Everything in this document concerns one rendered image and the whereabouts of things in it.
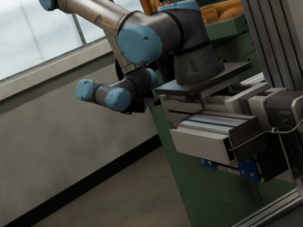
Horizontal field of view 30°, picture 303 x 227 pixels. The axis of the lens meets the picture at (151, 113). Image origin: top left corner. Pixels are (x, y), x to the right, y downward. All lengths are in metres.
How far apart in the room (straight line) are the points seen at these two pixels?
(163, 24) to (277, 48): 0.32
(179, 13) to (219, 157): 0.45
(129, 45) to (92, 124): 2.21
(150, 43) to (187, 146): 0.30
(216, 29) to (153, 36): 0.67
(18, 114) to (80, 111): 0.44
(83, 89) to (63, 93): 1.75
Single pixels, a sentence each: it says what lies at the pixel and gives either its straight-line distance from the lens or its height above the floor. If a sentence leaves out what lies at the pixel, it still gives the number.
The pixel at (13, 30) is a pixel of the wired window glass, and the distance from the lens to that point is 3.61.
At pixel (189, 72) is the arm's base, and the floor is 0.85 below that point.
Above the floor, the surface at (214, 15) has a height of 0.92.
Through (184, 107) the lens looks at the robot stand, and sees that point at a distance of 1.73.
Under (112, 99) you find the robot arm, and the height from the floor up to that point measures 0.82.
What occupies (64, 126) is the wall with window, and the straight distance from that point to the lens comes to 3.63.
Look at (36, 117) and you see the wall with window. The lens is 3.54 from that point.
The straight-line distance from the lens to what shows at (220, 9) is 2.33.
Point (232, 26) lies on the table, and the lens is 2.13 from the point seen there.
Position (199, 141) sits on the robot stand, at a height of 0.71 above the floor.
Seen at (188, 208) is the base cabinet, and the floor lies 0.09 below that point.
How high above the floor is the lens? 1.14
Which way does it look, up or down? 13 degrees down
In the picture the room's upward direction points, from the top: 20 degrees counter-clockwise
